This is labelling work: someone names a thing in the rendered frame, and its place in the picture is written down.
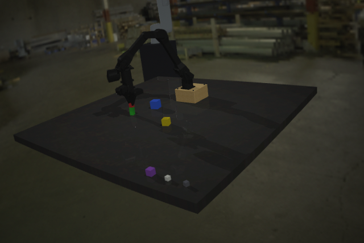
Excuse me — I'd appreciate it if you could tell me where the purple cube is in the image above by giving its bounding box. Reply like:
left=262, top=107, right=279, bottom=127
left=145, top=166, right=156, bottom=177

